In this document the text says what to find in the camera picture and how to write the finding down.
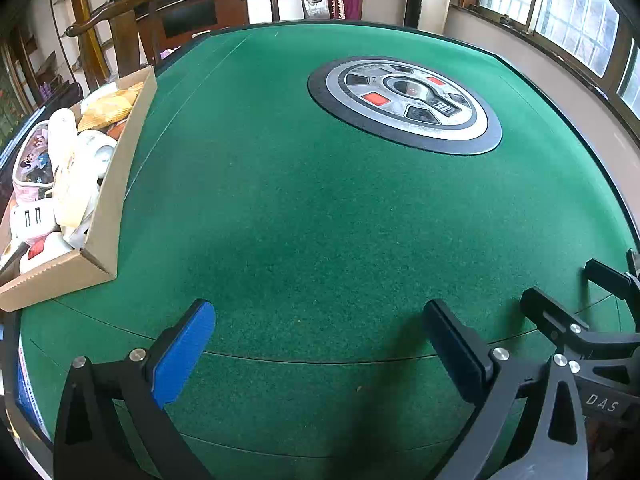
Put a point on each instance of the white round container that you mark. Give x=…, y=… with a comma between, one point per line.
x=97, y=152

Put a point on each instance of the cardboard box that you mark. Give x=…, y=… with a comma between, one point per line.
x=107, y=220

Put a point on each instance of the white bottle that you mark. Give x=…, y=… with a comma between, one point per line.
x=62, y=135

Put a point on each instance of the cream white packet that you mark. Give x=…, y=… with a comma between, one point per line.
x=75, y=195

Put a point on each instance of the wooden chair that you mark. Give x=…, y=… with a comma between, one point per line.
x=125, y=35

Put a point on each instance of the cartoon print transparent pouch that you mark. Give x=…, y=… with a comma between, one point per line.
x=32, y=160

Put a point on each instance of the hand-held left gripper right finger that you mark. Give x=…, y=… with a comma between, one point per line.
x=455, y=355

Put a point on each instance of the white device red button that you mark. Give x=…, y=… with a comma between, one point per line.
x=47, y=252

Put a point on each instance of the dark side table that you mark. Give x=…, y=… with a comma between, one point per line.
x=65, y=97

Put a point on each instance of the window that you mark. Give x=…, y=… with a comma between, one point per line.
x=575, y=15

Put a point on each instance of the round table control panel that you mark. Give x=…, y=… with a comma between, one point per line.
x=400, y=105

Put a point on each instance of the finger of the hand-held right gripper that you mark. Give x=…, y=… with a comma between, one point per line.
x=610, y=275
x=550, y=310

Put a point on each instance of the white power adapter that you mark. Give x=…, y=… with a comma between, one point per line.
x=30, y=220

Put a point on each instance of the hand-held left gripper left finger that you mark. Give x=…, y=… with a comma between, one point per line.
x=185, y=355

